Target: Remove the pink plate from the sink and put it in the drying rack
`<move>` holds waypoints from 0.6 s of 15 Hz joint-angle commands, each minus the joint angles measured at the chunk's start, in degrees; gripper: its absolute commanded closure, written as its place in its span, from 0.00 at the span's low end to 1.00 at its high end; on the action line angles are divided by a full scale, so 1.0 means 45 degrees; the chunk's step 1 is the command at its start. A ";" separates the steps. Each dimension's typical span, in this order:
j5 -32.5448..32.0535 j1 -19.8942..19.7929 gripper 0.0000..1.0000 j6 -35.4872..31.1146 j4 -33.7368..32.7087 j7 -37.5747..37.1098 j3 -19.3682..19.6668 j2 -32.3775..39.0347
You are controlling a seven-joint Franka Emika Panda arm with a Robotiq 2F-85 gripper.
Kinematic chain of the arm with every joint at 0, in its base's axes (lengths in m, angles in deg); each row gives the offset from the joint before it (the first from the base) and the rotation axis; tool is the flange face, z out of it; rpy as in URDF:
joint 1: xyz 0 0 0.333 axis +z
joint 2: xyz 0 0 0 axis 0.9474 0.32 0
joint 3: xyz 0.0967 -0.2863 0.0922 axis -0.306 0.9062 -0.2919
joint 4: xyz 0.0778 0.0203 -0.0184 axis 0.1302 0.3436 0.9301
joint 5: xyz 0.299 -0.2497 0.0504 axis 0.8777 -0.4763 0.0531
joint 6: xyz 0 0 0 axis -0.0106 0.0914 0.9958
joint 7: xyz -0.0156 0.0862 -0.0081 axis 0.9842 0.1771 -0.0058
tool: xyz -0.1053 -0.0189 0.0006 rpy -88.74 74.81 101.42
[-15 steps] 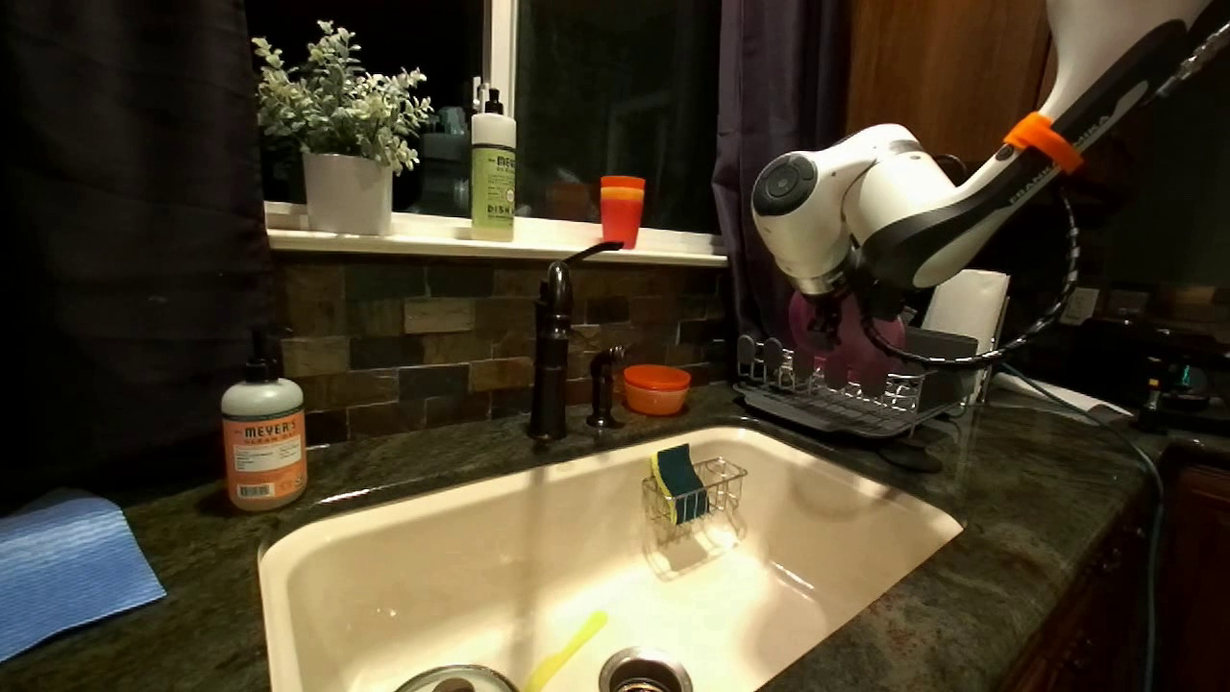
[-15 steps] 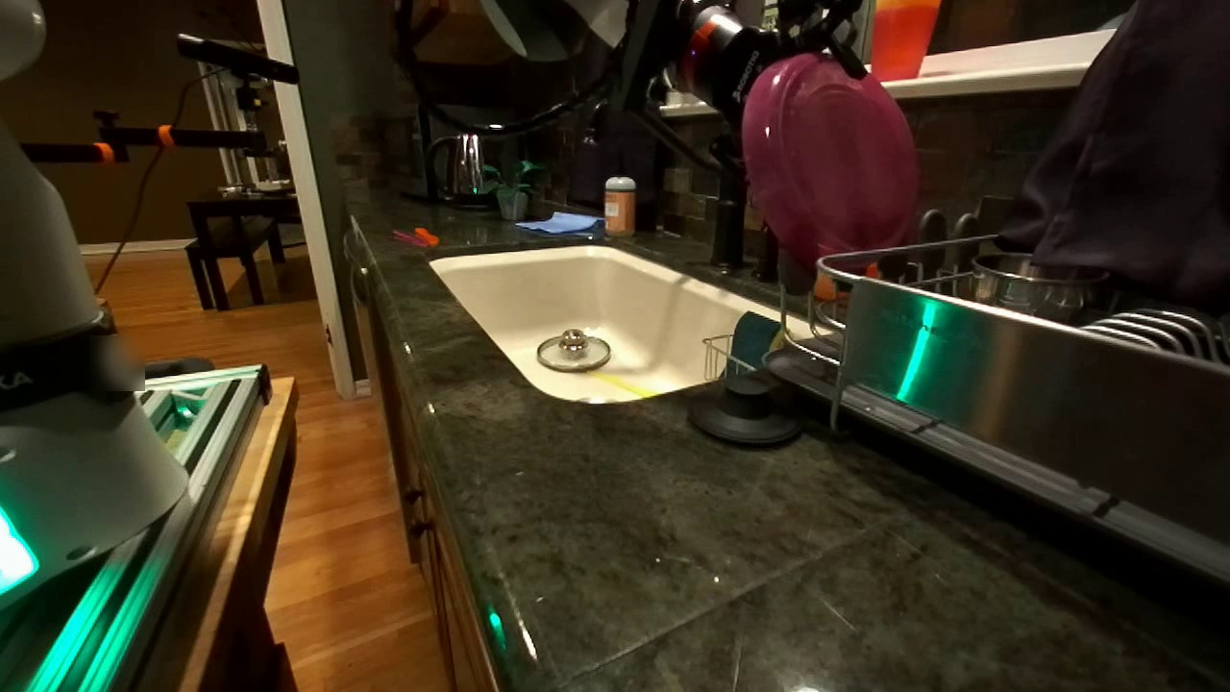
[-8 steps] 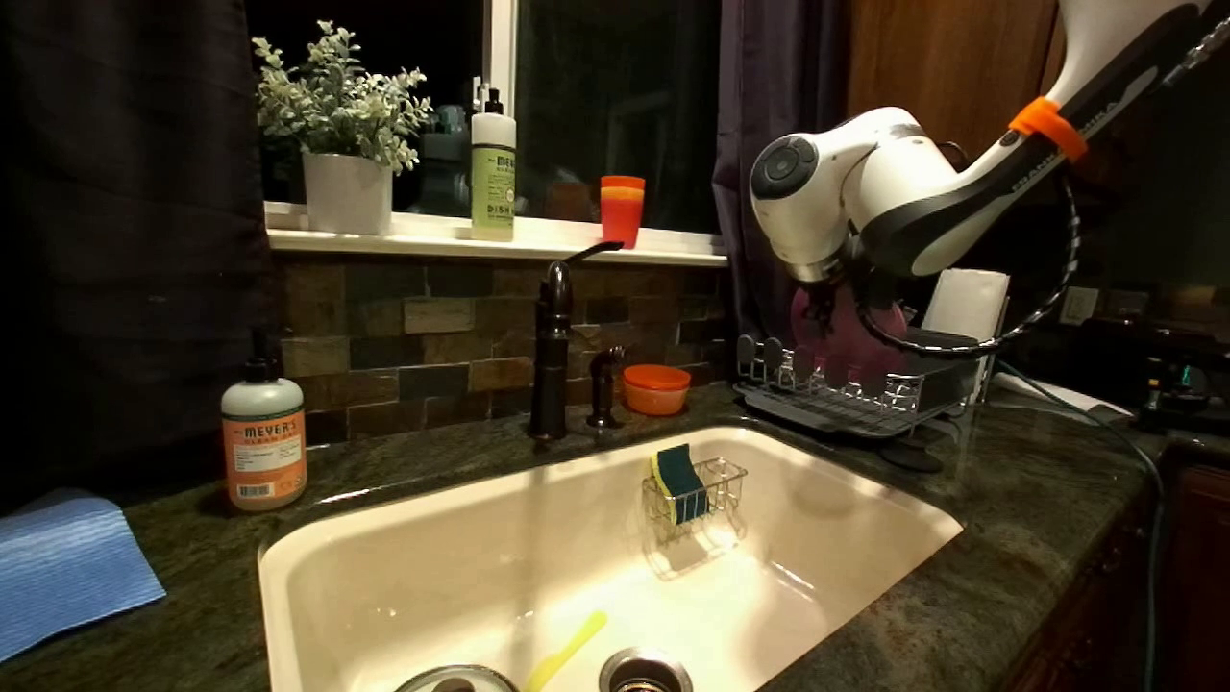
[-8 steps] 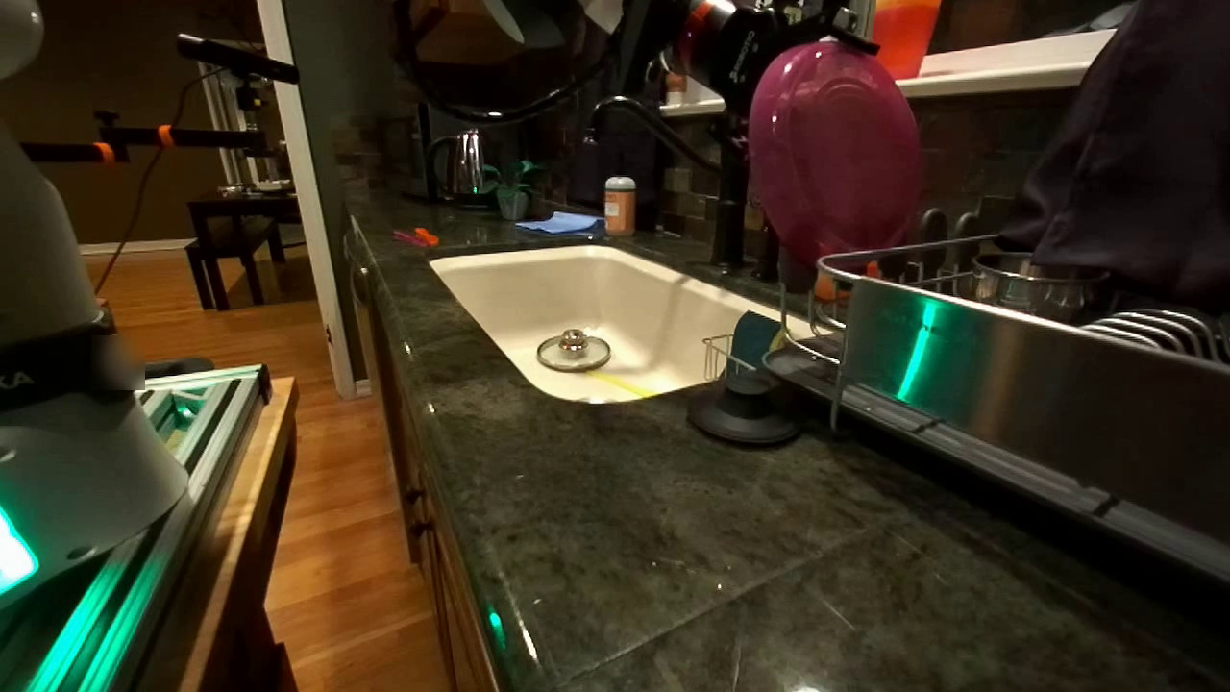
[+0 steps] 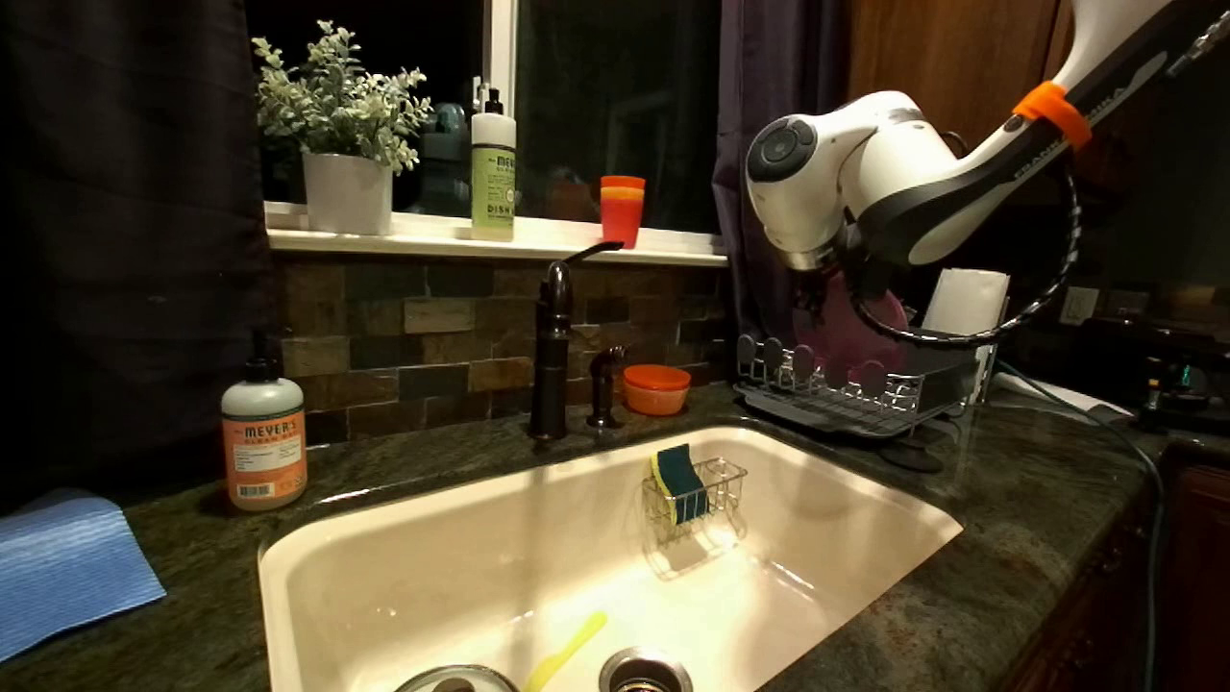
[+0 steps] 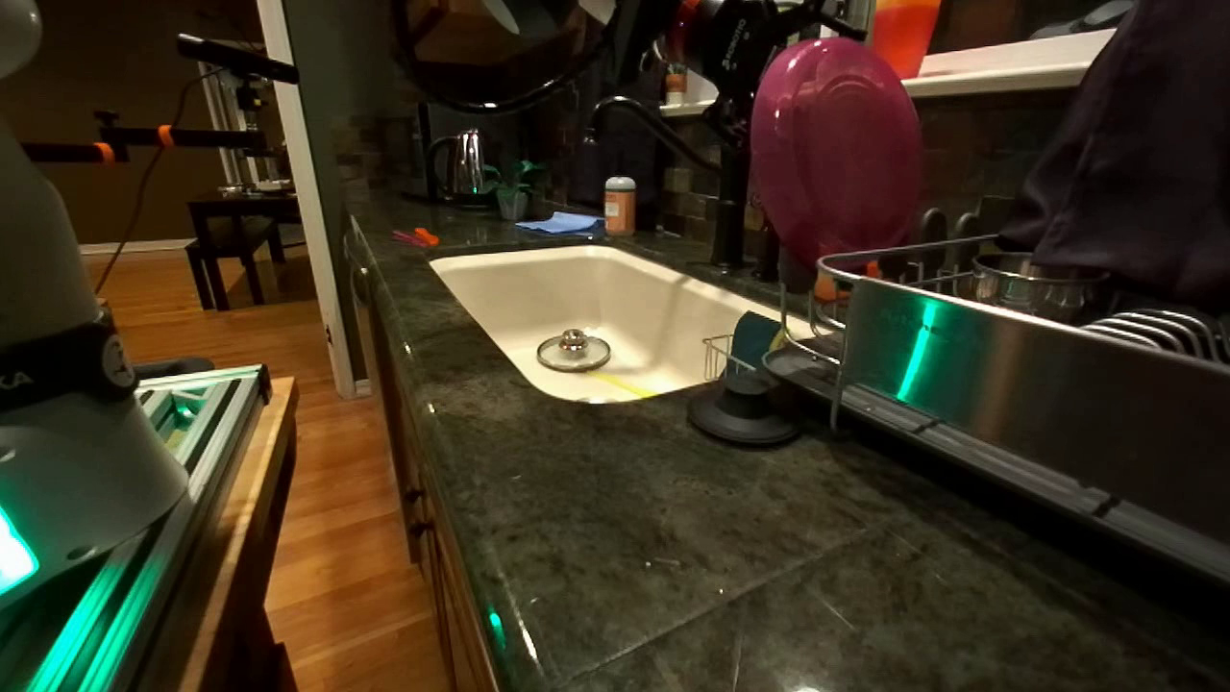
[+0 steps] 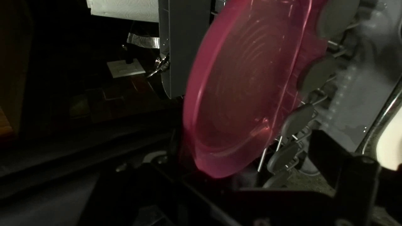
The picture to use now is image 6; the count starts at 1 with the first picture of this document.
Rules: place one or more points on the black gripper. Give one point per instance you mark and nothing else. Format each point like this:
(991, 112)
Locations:
(770, 24)

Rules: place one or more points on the white kitchen sink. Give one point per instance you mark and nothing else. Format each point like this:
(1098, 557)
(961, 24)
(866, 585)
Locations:
(617, 294)

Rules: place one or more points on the white window sill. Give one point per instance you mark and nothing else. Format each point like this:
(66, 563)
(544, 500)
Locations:
(1012, 62)

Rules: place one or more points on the stainless steel drying rack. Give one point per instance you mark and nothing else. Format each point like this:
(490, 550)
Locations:
(1025, 386)

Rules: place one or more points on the metal sink drain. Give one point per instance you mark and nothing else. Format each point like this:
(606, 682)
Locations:
(572, 352)

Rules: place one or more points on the small green plant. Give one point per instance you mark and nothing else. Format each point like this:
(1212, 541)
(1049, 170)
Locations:
(515, 193)

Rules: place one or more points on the orange pill bottle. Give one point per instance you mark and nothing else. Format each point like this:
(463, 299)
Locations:
(621, 204)

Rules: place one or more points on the white door frame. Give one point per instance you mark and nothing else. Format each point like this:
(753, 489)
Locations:
(310, 193)

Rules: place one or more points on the silver tripod stand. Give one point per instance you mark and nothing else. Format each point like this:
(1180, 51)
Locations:
(234, 130)

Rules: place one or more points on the orange scissors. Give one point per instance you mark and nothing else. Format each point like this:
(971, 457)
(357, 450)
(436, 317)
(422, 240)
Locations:
(417, 235)

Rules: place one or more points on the dark hanging garment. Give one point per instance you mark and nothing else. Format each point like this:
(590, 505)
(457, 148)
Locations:
(1140, 154)

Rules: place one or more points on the black camera boom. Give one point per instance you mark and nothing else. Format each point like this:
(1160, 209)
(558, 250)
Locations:
(234, 60)

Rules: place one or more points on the aluminium frame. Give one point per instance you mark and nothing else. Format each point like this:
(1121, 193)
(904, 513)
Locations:
(129, 590)

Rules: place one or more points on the teal and yellow sponge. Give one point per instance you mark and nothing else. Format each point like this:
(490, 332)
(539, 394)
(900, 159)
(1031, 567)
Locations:
(753, 341)

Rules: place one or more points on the black rubber sink stopper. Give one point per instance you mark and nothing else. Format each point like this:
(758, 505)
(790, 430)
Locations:
(743, 415)

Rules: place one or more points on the orange plastic item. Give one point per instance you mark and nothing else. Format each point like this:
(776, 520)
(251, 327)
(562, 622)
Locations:
(826, 285)

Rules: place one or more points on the blue cloth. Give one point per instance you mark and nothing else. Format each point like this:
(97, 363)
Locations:
(558, 224)

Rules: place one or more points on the black rod with orange clamps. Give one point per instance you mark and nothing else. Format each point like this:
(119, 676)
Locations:
(192, 138)

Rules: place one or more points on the orange cup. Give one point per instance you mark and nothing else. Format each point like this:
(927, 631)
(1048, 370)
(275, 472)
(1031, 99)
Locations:
(904, 39)

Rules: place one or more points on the wooden base cabinet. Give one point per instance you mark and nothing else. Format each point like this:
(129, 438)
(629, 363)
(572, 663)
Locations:
(442, 600)

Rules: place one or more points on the pink plastic plate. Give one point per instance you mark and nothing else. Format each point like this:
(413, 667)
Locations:
(830, 154)

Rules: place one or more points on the wooden table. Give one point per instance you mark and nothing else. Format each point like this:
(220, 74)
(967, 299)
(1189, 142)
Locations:
(251, 541)

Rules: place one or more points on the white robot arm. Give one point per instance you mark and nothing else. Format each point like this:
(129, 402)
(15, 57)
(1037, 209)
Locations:
(52, 449)

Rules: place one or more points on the glass kettle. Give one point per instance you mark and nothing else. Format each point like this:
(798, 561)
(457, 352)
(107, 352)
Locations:
(463, 166)

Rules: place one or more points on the dark wooden stool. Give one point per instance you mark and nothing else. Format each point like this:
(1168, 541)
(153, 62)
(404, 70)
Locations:
(234, 224)

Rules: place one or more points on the steel bowl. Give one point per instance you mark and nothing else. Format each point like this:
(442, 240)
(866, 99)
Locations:
(1037, 289)

